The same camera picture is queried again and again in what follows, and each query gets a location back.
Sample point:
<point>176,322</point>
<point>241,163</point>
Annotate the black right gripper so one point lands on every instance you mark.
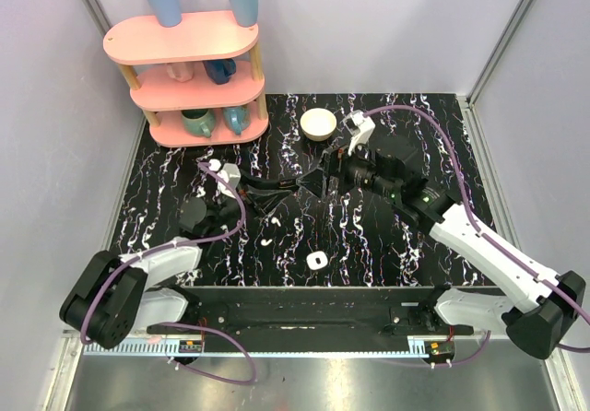
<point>335,162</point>

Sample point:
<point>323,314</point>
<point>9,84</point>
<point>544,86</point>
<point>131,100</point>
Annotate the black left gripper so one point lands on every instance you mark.
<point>246,193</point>

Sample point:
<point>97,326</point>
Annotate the black earbud charging case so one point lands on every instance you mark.
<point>290,184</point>

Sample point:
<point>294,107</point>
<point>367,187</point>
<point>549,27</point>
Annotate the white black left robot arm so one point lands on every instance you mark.
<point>118,294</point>

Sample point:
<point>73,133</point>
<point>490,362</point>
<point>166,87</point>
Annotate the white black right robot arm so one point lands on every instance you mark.
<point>536,307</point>

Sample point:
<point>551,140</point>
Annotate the white square charging case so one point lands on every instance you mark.
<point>317,260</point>

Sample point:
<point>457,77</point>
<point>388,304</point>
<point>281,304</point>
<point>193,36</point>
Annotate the cream white bowl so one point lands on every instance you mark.
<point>318,124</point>

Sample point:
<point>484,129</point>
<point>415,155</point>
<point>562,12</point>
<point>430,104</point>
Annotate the blue butterfly mug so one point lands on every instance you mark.
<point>237,119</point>

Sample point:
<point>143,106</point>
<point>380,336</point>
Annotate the green ceramic mug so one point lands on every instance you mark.
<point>199,122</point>

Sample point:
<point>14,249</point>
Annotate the pink three-tier shelf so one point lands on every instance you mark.
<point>141,48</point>

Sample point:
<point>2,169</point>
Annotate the dark blue mug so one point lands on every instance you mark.
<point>220,71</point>

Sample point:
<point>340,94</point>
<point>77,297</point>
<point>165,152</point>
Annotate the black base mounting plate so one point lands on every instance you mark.
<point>232,308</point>

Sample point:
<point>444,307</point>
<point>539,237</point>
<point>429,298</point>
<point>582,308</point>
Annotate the pink mug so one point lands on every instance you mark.
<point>181,72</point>

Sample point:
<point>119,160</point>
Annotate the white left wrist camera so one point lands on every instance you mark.
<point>227,172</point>

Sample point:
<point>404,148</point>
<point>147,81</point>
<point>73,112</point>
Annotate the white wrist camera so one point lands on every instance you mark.
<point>360,127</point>
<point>227,172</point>

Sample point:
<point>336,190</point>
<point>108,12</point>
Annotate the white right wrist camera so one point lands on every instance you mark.
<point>360,127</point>

